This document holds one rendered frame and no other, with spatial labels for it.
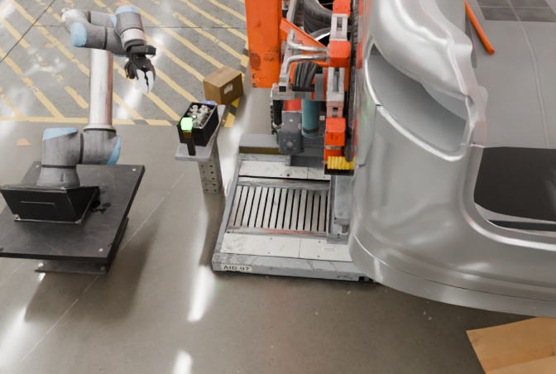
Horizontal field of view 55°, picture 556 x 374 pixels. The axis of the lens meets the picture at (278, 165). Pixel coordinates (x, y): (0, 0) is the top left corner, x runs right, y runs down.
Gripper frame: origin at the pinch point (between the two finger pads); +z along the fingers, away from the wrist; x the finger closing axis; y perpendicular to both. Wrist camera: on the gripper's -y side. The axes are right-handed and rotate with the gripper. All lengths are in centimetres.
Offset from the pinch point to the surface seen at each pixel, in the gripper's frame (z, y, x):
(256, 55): -42, 20, -79
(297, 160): 0, 54, -119
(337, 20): -16, -40, -69
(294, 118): -13, 30, -102
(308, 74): 6, -30, -52
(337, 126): 27, -29, -58
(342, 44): 5, -48, -53
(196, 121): -15, 43, -49
